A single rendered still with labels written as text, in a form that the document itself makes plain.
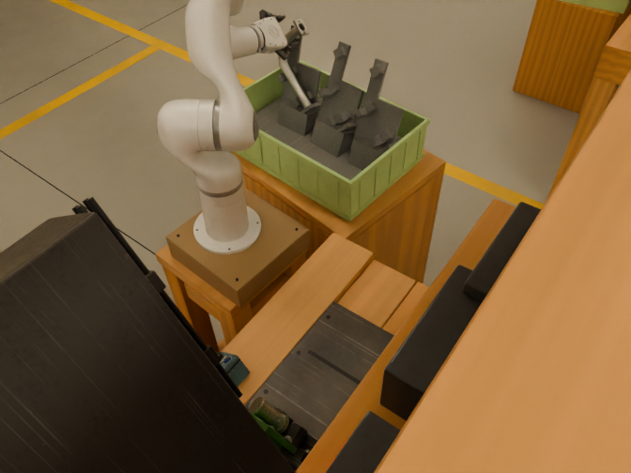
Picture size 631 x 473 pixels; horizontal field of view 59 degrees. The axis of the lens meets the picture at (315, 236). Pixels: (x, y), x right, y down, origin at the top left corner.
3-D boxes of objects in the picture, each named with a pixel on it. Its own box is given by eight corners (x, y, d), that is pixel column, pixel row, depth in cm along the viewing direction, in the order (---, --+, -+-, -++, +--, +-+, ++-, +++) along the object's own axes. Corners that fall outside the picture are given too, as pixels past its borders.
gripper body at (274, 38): (268, 49, 170) (291, 42, 178) (252, 18, 169) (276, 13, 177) (253, 60, 176) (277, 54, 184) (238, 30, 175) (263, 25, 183)
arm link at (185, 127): (240, 197, 142) (230, 120, 124) (167, 196, 142) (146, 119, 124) (245, 165, 150) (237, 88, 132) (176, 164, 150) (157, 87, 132)
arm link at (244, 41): (234, 45, 175) (254, 60, 173) (202, 53, 166) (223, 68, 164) (239, 20, 170) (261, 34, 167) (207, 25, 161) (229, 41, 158)
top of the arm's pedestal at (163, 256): (157, 262, 168) (154, 253, 165) (234, 203, 184) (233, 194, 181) (232, 319, 154) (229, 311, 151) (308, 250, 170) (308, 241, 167)
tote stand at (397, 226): (238, 275, 267) (211, 143, 208) (317, 219, 291) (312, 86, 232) (342, 366, 234) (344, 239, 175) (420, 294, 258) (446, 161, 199)
